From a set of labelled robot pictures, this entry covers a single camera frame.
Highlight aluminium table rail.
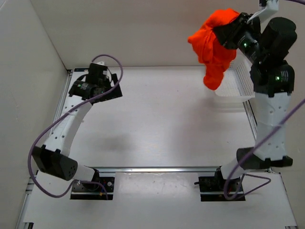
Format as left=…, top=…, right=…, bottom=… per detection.
left=95, top=167, right=218, bottom=173

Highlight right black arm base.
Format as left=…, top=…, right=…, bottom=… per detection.
left=194, top=168, right=245, bottom=202

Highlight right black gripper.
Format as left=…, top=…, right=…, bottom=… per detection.
left=213, top=13, right=266, bottom=64

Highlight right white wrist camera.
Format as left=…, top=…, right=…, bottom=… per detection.
left=247, top=0, right=279, bottom=24

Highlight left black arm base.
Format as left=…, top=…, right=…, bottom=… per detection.
left=70, top=170, right=115, bottom=200

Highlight white plastic basket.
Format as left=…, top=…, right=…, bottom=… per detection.
left=215, top=54, right=254, bottom=102

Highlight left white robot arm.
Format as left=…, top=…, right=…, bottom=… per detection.
left=32, top=62, right=122, bottom=191

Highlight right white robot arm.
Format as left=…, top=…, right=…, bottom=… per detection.
left=213, top=13, right=297, bottom=191

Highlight orange shorts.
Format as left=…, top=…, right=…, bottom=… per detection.
left=187, top=8, right=240, bottom=91

